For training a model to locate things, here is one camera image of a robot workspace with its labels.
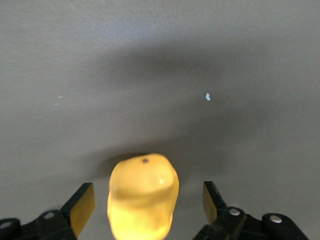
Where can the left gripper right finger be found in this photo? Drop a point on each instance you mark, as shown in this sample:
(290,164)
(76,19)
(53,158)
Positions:
(220,217)

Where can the dark grey table mat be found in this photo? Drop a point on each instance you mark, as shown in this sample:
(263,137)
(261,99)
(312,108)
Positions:
(75,75)

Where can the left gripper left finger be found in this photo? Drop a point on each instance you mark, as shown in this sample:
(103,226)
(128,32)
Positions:
(75,212)

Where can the tiny white scrap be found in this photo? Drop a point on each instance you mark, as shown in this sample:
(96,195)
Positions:
(208,97)

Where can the yellow potato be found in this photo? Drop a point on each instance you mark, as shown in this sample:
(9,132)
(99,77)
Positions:
(142,200)

